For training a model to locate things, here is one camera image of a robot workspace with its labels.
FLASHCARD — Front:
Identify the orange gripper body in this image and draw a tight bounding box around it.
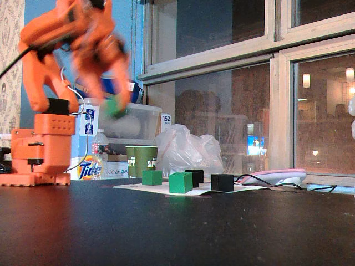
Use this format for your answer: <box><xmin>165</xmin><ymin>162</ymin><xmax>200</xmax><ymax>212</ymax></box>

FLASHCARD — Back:
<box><xmin>70</xmin><ymin>25</ymin><xmax>130</xmax><ymax>73</ymax></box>

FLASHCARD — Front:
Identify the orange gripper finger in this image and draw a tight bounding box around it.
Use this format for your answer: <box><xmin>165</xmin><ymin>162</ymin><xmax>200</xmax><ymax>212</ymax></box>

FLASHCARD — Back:
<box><xmin>72</xmin><ymin>64</ymin><xmax>107</xmax><ymax>103</ymax></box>
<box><xmin>106</xmin><ymin>54</ymin><xmax>131</xmax><ymax>111</ymax></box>

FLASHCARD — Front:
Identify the green cube with circle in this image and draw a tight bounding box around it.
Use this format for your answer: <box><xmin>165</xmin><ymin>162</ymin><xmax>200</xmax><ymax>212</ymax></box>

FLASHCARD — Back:
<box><xmin>141</xmin><ymin>170</ymin><xmax>163</xmax><ymax>186</ymax></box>
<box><xmin>168</xmin><ymin>171</ymin><xmax>194</xmax><ymax>194</ymax></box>
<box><xmin>100</xmin><ymin>96</ymin><xmax>127</xmax><ymax>120</ymax></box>

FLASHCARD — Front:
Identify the white numbered grid sheet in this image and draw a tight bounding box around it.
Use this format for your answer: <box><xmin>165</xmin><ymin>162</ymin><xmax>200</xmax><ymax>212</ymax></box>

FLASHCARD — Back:
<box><xmin>113</xmin><ymin>181</ymin><xmax>268</xmax><ymax>197</ymax></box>

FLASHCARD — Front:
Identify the black cube with cross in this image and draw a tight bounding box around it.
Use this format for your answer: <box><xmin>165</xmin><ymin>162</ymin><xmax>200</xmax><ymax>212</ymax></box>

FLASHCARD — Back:
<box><xmin>185</xmin><ymin>169</ymin><xmax>205</xmax><ymax>188</ymax></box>
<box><xmin>210</xmin><ymin>173</ymin><xmax>234</xmax><ymax>192</ymax></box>

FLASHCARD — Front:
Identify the clear plastic storage container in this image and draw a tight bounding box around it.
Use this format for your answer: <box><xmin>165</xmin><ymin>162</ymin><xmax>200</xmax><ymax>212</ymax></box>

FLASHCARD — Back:
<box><xmin>79</xmin><ymin>97</ymin><xmax>163</xmax><ymax>146</ymax></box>

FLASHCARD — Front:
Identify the white box with blue logos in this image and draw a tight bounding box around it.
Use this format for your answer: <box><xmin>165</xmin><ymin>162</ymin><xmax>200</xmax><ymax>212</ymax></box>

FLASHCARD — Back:
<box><xmin>78</xmin><ymin>104</ymin><xmax>100</xmax><ymax>157</ymax></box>

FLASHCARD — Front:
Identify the white card with 152 print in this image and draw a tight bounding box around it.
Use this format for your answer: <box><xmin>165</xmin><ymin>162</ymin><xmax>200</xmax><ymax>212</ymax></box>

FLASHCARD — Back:
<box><xmin>160</xmin><ymin>112</ymin><xmax>173</xmax><ymax>133</ymax></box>

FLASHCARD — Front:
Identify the clear water bottle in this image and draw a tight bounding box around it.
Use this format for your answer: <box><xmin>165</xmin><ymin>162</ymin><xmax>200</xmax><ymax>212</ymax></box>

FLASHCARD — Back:
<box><xmin>91</xmin><ymin>129</ymin><xmax>109</xmax><ymax>164</ymax></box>

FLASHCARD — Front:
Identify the Tide detergent box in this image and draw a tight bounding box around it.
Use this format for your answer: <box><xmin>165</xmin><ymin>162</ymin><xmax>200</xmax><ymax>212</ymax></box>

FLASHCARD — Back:
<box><xmin>68</xmin><ymin>154</ymin><xmax>131</xmax><ymax>181</ymax></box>

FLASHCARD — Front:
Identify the clear plastic bag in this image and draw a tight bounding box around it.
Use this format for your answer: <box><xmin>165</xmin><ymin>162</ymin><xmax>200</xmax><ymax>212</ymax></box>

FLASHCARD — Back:
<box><xmin>154</xmin><ymin>124</ymin><xmax>225</xmax><ymax>178</ymax></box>

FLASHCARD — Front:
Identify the pink and white pencil case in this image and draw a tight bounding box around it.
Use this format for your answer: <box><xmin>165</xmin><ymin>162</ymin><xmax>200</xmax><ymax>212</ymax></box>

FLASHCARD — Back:
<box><xmin>240</xmin><ymin>168</ymin><xmax>307</xmax><ymax>187</ymax></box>

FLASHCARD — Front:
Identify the black camera cable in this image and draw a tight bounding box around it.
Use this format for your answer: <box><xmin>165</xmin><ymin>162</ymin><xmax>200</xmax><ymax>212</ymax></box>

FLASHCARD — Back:
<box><xmin>0</xmin><ymin>45</ymin><xmax>36</xmax><ymax>79</ymax></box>

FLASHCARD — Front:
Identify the beige window frame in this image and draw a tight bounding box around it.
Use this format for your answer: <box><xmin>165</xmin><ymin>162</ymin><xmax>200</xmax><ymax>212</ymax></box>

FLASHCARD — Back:
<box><xmin>137</xmin><ymin>0</ymin><xmax>355</xmax><ymax>187</ymax></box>

